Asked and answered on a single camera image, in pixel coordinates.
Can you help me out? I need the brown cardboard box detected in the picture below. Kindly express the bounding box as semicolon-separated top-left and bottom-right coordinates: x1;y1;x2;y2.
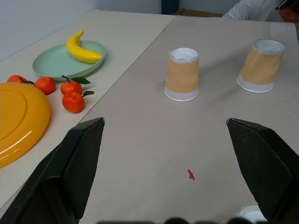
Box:
172;8;224;18

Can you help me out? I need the person in white shirt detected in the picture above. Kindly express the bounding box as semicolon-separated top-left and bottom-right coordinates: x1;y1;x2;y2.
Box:
222;0;299;23

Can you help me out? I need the grey table mat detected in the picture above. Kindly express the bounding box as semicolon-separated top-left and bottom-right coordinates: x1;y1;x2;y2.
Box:
78;15;299;224

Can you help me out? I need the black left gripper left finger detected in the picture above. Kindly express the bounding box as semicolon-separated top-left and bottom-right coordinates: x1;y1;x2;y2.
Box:
0;117;105;224

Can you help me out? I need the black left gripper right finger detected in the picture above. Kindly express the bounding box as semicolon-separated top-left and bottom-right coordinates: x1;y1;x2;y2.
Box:
226;118;299;221

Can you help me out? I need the yellow banana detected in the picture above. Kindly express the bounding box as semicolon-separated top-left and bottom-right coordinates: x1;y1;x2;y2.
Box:
66;29;103;64

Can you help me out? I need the orange plastic plate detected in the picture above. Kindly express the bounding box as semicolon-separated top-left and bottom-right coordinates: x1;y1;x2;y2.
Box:
0;82;51;168

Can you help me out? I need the orange tangerine with leaf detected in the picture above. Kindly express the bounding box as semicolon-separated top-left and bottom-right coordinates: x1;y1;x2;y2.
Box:
62;91;94;114
7;75;35;85
60;75;91;95

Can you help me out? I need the mint green plate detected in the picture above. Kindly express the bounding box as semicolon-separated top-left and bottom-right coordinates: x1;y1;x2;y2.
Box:
32;40;107;78

